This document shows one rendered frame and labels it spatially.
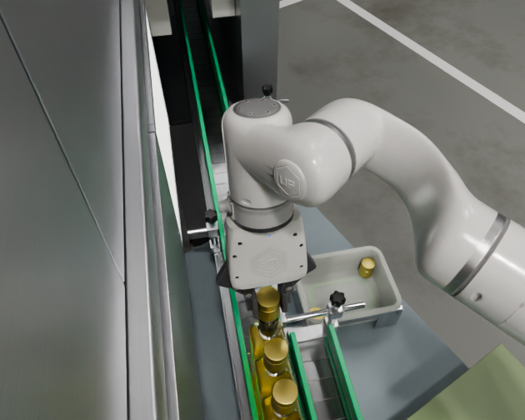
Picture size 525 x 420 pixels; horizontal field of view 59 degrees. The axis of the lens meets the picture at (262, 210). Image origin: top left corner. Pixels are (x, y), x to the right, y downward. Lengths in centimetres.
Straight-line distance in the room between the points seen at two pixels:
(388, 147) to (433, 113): 246
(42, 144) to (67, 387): 13
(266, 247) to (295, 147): 18
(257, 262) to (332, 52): 282
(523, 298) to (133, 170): 40
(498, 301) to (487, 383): 69
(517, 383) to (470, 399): 11
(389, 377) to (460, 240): 74
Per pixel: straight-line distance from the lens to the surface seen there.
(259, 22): 143
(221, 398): 108
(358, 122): 48
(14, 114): 26
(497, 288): 42
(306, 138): 43
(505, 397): 112
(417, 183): 49
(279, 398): 65
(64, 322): 28
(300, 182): 42
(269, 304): 65
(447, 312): 213
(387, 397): 111
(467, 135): 289
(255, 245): 56
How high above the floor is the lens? 178
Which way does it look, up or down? 51 degrees down
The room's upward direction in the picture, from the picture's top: straight up
